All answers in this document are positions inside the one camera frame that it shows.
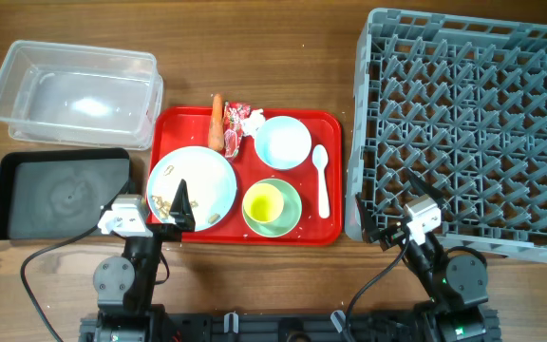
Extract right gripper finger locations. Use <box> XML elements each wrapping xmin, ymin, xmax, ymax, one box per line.
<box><xmin>355</xmin><ymin>194</ymin><xmax>387</xmax><ymax>250</ymax></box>
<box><xmin>405</xmin><ymin>168</ymin><xmax>443</xmax><ymax>205</ymax></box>

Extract light blue dinner plate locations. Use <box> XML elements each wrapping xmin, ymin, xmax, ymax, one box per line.
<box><xmin>146</xmin><ymin>146</ymin><xmax>237</xmax><ymax>232</ymax></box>

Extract yellow cup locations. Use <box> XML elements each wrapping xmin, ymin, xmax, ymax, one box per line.
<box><xmin>242</xmin><ymin>182</ymin><xmax>284</xmax><ymax>223</ymax></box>

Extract green bowl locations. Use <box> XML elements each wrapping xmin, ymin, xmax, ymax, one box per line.
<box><xmin>242</xmin><ymin>179</ymin><xmax>302</xmax><ymax>238</ymax></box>

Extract white plastic spoon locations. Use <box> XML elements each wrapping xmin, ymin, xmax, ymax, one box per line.
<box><xmin>311</xmin><ymin>144</ymin><xmax>330</xmax><ymax>219</ymax></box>

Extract white tissue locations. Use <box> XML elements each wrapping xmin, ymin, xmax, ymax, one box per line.
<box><xmin>240</xmin><ymin>109</ymin><xmax>266</xmax><ymax>137</ymax></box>

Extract light blue bowl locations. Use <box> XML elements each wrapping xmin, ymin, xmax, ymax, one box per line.
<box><xmin>255</xmin><ymin>116</ymin><xmax>312</xmax><ymax>170</ymax></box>

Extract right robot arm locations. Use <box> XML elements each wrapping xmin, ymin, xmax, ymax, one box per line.
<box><xmin>346</xmin><ymin>169</ymin><xmax>497</xmax><ymax>341</ymax></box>

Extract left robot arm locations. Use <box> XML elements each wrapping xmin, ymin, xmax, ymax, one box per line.
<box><xmin>86</xmin><ymin>180</ymin><xmax>196</xmax><ymax>342</ymax></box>

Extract grey dishwasher rack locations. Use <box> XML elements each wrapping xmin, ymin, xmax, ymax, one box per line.
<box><xmin>344</xmin><ymin>8</ymin><xmax>547</xmax><ymax>263</ymax></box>

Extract food scraps on plate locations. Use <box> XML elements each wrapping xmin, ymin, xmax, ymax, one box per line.
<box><xmin>150</xmin><ymin>164</ymin><xmax>221</xmax><ymax>230</ymax></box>

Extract orange carrot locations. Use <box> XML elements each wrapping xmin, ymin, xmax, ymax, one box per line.
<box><xmin>208</xmin><ymin>94</ymin><xmax>224</xmax><ymax>151</ymax></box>

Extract black plastic tray bin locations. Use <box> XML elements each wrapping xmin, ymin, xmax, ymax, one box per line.
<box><xmin>0</xmin><ymin>148</ymin><xmax>134</xmax><ymax>240</ymax></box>

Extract red snack wrapper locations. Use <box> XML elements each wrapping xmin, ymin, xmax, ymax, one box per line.
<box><xmin>223</xmin><ymin>102</ymin><xmax>251</xmax><ymax>160</ymax></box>

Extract red serving tray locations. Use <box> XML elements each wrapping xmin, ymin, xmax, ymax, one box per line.
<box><xmin>149</xmin><ymin>106</ymin><xmax>343</xmax><ymax>246</ymax></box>

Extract clear plastic storage bin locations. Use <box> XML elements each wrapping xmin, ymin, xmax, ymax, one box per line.
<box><xmin>0</xmin><ymin>40</ymin><xmax>164</xmax><ymax>150</ymax></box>

